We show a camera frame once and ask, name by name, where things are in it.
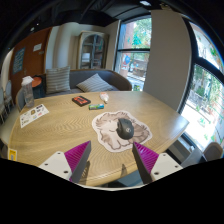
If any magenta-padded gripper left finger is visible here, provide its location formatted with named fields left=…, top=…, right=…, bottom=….
left=39, top=140, right=92, bottom=184

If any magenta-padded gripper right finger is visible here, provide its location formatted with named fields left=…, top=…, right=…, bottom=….
left=131, top=142, right=184, bottom=185

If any black computer mouse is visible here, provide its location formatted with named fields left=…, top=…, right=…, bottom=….
left=115, top=117, right=135, bottom=141

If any cat-shaped mouse pad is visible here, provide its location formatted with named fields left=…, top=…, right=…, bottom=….
left=91, top=110, right=154, bottom=153

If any grey upholstered armchair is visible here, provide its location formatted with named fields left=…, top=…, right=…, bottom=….
left=181, top=141, right=224, bottom=168

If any yellow sticker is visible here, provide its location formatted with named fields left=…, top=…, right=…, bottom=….
left=7, top=148, right=18, bottom=162

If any white sticker sheet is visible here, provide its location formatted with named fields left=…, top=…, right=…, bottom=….
left=19, top=103, right=50, bottom=129

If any black box with red print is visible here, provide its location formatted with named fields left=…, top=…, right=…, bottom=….
left=71, top=95, right=92, bottom=108

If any small green pack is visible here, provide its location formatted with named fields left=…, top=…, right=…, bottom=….
left=88, top=103, right=105, bottom=111

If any dark backpack with orange top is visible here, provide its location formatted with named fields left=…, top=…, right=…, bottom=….
left=32, top=74, right=47, bottom=99

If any group of white chairs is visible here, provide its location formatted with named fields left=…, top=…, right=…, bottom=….
left=0, top=79, right=16, bottom=124

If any white squeeze tube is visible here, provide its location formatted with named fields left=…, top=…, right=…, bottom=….
left=99, top=92, right=110, bottom=105

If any black-framed window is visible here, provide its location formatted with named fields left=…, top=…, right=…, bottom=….
left=179, top=19, right=224, bottom=151
left=113, top=16, right=153, bottom=93

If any square striped cushion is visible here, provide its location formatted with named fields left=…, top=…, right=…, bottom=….
left=45, top=65, right=72, bottom=95

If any flat striped cushion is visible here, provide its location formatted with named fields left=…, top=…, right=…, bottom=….
left=75, top=73, right=115, bottom=93

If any grey curved sofa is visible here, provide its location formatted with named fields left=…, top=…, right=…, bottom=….
left=15, top=68, right=133, bottom=112

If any brown wooden door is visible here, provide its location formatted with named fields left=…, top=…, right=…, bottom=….
left=9, top=26, right=53, bottom=101

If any blue poster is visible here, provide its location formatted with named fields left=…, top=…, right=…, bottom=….
left=12, top=46, right=26, bottom=75

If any small white sign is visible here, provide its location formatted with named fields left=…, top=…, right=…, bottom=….
left=32, top=42, right=43, bottom=52

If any glass-door wooden cabinet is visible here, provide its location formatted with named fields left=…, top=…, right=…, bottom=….
left=76, top=30, right=109, bottom=70

